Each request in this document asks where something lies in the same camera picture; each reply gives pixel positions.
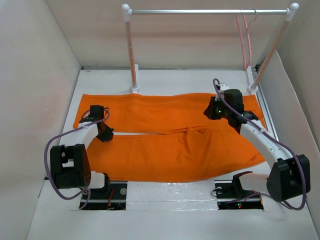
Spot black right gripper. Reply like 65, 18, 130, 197
204, 96, 232, 120

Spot orange trousers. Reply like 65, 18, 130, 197
73, 93, 264, 183

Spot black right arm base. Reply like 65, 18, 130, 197
211, 171, 264, 210

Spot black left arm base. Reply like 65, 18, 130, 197
82, 181, 128, 211

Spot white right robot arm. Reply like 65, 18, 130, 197
203, 83, 311, 206

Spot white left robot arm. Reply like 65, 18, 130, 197
49, 105, 114, 199

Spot pink clothes hanger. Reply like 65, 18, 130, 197
235, 8, 258, 71

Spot white clothes rack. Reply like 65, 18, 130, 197
121, 2, 300, 94

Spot white foam block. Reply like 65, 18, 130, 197
126, 179, 218, 212

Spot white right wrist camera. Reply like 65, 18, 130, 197
216, 82, 230, 92

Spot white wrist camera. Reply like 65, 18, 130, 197
216, 82, 230, 92
80, 110, 90, 121

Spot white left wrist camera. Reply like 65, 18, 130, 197
80, 110, 90, 121

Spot aluminium side rail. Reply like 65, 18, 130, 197
252, 65, 278, 141

